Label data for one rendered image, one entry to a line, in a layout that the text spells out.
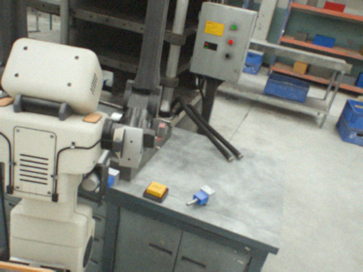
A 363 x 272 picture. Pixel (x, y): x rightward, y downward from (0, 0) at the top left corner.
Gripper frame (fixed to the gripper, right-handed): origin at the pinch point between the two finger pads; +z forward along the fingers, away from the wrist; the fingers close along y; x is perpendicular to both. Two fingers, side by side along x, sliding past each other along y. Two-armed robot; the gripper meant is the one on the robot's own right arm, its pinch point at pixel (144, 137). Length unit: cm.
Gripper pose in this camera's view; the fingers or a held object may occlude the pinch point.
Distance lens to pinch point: 128.6
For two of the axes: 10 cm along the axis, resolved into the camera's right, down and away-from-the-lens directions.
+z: -1.3, 5.8, 8.1
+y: -9.8, -1.8, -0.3
